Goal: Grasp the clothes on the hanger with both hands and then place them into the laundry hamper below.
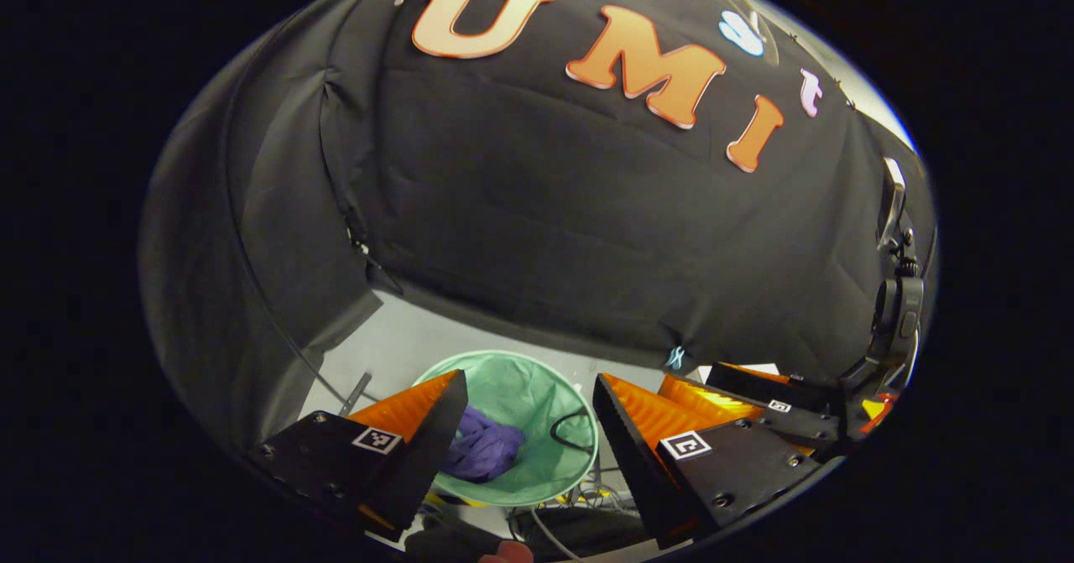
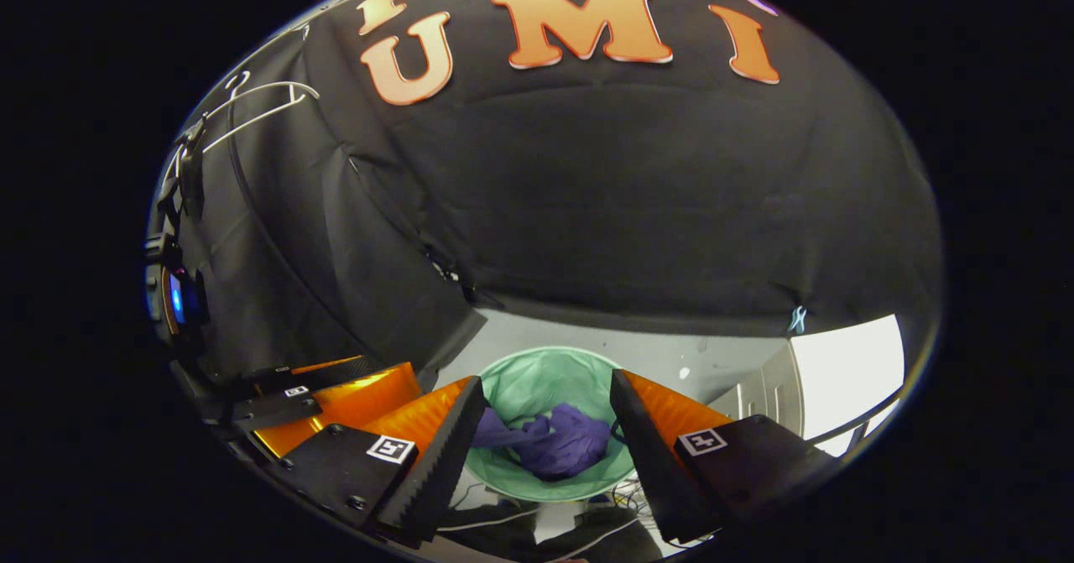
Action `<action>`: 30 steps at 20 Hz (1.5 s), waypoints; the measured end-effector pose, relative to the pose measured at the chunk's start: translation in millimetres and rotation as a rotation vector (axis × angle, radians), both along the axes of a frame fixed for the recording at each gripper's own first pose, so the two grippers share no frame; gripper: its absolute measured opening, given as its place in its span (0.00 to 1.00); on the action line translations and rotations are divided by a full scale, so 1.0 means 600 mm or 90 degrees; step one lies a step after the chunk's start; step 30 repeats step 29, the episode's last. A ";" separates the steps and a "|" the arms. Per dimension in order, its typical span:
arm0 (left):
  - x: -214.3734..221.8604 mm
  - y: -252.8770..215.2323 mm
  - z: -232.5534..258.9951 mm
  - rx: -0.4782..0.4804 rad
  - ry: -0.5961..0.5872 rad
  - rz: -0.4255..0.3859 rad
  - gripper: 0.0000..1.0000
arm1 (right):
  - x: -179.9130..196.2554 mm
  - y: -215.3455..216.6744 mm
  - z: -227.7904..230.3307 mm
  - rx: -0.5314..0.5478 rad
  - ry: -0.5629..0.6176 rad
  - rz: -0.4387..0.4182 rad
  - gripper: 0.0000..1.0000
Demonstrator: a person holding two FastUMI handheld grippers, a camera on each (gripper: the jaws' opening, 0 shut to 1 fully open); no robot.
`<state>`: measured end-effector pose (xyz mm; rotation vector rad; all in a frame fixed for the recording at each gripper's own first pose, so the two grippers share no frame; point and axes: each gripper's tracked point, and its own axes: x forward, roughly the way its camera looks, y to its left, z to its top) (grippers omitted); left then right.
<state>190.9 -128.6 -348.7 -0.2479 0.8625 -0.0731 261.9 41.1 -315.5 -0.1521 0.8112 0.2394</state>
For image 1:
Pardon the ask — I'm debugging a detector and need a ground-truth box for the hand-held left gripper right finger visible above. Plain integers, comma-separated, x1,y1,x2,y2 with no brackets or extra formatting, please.
592,372,825,550

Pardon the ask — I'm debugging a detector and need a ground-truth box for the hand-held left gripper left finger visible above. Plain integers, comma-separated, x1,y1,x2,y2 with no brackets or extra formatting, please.
246,368,470,543

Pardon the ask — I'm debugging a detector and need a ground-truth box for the purple jacket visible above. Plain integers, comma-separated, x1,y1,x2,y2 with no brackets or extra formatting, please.
441,405,527,483

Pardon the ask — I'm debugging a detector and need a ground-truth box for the green laundry hamper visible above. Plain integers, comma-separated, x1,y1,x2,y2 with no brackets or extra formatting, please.
411,350,600,507

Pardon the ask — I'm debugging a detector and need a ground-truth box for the black backdrop cloth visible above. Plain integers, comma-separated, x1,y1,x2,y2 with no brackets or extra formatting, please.
138,0,937,456

